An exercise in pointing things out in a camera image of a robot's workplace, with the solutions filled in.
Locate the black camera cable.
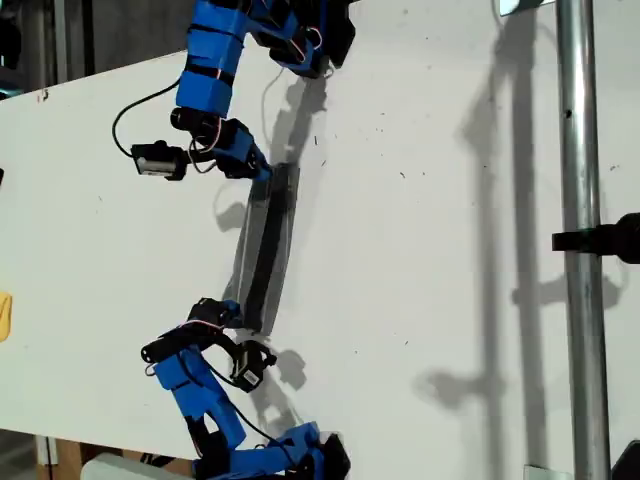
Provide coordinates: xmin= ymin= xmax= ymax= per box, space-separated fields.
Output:
xmin=207 ymin=364 xmax=286 ymax=449
xmin=112 ymin=77 xmax=182 ymax=157

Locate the wooden table leg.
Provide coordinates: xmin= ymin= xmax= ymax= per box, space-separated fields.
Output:
xmin=52 ymin=438 xmax=84 ymax=480

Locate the black camera stalk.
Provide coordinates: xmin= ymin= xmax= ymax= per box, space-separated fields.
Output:
xmin=185 ymin=148 xmax=221 ymax=166
xmin=212 ymin=329 xmax=241 ymax=364

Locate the yellow object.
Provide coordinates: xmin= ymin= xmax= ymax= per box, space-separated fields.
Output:
xmin=0 ymin=292 xmax=14 ymax=343

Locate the white box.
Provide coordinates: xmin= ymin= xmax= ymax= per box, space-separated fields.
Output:
xmin=79 ymin=452 xmax=194 ymax=480

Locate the black rounded object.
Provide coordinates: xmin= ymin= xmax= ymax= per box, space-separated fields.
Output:
xmin=610 ymin=439 xmax=640 ymax=480

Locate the black post clamp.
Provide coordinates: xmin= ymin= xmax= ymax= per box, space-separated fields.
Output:
xmin=551 ymin=212 xmax=640 ymax=265

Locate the grey striped towel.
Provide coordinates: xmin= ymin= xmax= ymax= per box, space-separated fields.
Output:
xmin=222 ymin=161 xmax=302 ymax=337

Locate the steel post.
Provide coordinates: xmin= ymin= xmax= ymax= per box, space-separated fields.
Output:
xmin=554 ymin=0 xmax=614 ymax=480

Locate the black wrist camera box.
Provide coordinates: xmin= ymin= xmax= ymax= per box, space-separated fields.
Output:
xmin=228 ymin=339 xmax=278 ymax=395
xmin=130 ymin=140 xmax=190 ymax=183

